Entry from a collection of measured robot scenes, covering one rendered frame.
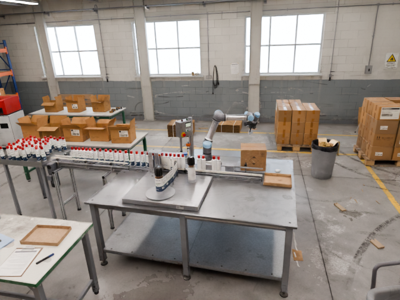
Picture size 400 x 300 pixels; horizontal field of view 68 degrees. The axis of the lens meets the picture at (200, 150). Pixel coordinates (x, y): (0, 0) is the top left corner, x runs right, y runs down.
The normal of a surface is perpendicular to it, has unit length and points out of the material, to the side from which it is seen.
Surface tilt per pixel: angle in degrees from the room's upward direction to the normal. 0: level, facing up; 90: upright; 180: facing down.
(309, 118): 91
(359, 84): 90
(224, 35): 90
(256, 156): 90
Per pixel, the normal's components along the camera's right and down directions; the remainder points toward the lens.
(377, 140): -0.21, 0.35
